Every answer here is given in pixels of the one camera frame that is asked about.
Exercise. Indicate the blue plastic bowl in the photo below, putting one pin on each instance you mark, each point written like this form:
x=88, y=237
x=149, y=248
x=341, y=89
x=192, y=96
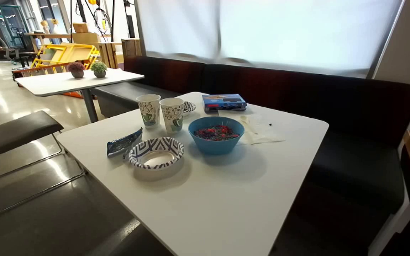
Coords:
x=215, y=147

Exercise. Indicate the dark bench sofa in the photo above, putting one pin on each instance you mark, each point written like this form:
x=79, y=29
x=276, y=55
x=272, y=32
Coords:
x=356, y=181

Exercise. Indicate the blue snack box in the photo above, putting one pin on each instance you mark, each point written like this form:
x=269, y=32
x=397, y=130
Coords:
x=223, y=101

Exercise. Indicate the red potted plant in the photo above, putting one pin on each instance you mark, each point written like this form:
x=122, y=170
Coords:
x=76, y=70

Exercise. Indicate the white side table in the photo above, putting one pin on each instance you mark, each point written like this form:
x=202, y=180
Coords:
x=59, y=83

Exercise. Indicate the black white patterned paper bowl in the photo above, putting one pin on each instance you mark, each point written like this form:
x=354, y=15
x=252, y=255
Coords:
x=156, y=154

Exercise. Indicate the patterned paper cup near bowl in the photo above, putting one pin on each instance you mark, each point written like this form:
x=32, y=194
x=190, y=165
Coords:
x=172, y=114

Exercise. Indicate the white paper napkin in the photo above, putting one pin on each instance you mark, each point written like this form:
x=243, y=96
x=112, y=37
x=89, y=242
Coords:
x=257, y=131

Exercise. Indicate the patterned paper cup far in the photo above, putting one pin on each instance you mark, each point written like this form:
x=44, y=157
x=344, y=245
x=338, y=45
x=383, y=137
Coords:
x=148, y=106

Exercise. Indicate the colourful beads in bowl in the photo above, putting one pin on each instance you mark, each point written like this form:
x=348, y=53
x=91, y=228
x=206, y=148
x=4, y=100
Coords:
x=216, y=133

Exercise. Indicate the yellow metal frame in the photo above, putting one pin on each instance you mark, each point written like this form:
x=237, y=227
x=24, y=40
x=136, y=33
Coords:
x=51, y=55

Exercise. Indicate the black chair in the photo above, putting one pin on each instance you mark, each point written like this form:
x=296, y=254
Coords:
x=24, y=130

